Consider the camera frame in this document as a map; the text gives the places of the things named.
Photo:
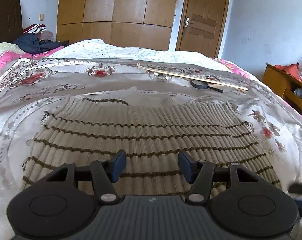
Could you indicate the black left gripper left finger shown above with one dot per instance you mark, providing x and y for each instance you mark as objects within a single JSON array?
[{"x": 104, "y": 174}]

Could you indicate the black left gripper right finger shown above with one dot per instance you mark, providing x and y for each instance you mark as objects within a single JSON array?
[{"x": 199, "y": 174}]

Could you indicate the beige brown striped sweater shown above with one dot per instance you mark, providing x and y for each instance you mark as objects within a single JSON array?
[{"x": 83, "y": 130}]

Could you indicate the dark navy clothes pile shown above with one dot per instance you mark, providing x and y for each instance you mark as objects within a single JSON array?
[{"x": 30, "y": 43}]

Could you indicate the long wooden stick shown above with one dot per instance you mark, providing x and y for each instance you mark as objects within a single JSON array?
[{"x": 186, "y": 76}]

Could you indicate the floral satin bedspread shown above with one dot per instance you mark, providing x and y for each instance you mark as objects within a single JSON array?
[{"x": 94, "y": 69}]

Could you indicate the wooden side cabinet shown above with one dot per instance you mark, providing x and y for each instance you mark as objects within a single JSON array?
[{"x": 284, "y": 85}]

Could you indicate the wooden door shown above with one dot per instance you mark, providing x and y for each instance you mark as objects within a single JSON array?
[{"x": 202, "y": 26}]

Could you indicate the pink floral quilt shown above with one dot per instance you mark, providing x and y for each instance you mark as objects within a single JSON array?
[{"x": 10, "y": 52}]

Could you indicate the wooden wardrobe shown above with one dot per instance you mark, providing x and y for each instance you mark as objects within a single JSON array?
[{"x": 122, "y": 23}]

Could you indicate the red white striped garment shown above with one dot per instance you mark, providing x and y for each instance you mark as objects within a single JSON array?
[{"x": 40, "y": 30}]

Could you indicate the dark wooden headboard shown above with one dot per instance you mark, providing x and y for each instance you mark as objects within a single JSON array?
[{"x": 10, "y": 20}]

